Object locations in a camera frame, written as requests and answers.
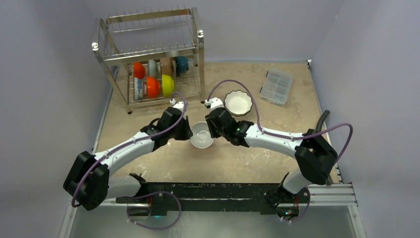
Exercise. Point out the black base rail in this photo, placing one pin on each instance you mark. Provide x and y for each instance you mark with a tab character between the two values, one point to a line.
217	197

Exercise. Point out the white blue floral bowl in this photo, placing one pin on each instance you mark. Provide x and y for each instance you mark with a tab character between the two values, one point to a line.
138	89

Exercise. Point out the teal blue bowl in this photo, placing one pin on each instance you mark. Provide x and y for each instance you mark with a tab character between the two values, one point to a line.
181	65

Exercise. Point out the pale green bowl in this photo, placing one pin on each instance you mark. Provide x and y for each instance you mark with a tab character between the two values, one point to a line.
153	68

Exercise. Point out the brown speckled bowl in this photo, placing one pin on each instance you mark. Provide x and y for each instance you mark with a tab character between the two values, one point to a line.
166	65

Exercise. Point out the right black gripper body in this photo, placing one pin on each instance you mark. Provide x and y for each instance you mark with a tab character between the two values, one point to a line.
213	123

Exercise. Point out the metal two-tier dish rack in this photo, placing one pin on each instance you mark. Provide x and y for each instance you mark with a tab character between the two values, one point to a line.
122	39

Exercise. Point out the white fluted bowl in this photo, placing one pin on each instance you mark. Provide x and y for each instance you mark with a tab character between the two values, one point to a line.
240	114
238	101

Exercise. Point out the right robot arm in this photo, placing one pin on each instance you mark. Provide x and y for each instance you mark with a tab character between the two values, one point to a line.
314	155

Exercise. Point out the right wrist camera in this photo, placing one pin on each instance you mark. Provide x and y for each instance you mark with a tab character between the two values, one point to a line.
214	103

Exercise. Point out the rear red-orange bowl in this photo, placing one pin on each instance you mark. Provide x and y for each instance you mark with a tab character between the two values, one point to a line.
139	70

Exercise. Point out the red-orange bowl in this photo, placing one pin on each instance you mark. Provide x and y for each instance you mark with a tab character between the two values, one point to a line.
153	87
139	70

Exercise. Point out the clear plastic organizer box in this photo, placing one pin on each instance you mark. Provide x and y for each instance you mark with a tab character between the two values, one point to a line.
276	86

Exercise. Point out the aluminium frame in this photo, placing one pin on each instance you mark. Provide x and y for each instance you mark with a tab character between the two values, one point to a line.
331	211

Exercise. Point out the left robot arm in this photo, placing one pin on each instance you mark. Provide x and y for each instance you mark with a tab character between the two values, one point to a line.
88	179

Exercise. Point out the lime green bowl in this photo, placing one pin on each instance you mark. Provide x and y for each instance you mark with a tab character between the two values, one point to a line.
167	84

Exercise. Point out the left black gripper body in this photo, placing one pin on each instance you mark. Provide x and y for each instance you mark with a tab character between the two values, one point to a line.
180	132

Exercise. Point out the front red-orange bowl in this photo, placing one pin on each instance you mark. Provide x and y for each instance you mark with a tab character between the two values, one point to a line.
153	87

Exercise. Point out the orange bowl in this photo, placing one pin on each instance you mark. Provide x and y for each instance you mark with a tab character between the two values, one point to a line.
201	135

